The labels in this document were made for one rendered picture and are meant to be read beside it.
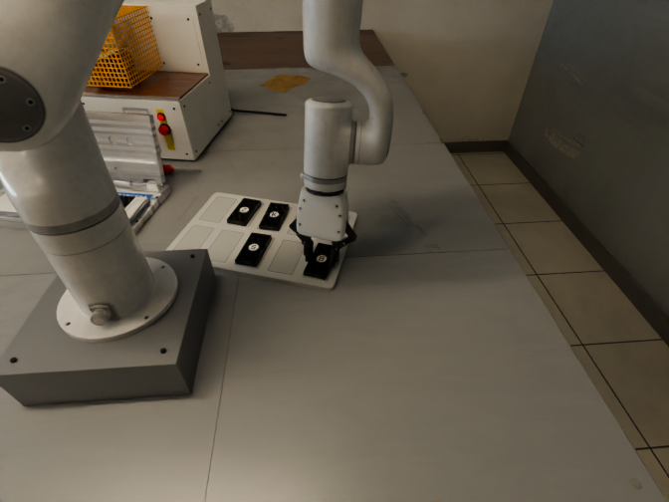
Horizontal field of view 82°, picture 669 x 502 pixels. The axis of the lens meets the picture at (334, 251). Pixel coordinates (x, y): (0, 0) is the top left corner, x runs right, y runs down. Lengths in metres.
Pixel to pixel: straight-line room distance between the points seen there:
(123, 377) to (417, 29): 2.66
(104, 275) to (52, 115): 0.25
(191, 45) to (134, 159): 0.43
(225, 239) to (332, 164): 0.36
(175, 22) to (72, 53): 0.91
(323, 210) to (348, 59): 0.27
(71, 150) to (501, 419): 0.73
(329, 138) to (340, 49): 0.14
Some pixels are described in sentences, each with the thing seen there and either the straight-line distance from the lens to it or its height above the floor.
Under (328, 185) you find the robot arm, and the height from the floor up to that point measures 1.11.
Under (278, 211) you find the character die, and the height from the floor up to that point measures 0.92.
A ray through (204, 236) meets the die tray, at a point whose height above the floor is 0.91.
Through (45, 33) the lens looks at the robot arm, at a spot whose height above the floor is 1.40.
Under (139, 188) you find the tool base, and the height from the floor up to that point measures 0.92.
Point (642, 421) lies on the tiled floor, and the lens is 2.03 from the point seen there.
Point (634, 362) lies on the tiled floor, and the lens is 2.20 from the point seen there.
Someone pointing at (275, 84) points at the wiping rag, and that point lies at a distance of 1.86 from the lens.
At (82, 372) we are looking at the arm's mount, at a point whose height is 0.99.
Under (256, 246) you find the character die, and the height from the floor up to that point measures 0.92.
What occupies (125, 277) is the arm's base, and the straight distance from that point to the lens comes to 0.67.
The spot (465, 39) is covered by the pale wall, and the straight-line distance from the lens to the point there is 3.04.
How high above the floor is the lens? 1.50
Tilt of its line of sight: 42 degrees down
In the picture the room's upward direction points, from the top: straight up
